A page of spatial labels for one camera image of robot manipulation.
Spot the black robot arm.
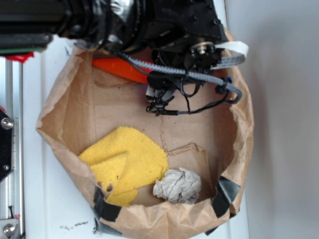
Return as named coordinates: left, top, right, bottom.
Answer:
left=0, top=0, right=227, bottom=115

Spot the black metal bracket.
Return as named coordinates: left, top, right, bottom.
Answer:
left=0, top=109, right=14, bottom=182

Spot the aluminium frame rail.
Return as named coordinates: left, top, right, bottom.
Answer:
left=0, top=58, right=25, bottom=239

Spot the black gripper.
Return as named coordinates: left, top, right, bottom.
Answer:
left=145, top=0, right=227, bottom=116

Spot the grey braided cable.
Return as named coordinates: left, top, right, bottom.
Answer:
left=119, top=51, right=243, bottom=117

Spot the crumpled white paper ball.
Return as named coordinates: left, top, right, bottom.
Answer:
left=153, top=167, right=201, bottom=204

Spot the yellow microfiber cloth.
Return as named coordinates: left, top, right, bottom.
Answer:
left=79, top=126, right=169, bottom=207

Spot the white flat ribbon cable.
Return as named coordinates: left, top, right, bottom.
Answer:
left=211, top=41, right=250, bottom=70

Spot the orange plastic toy carrot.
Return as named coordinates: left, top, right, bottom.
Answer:
left=92, top=58, right=148, bottom=84

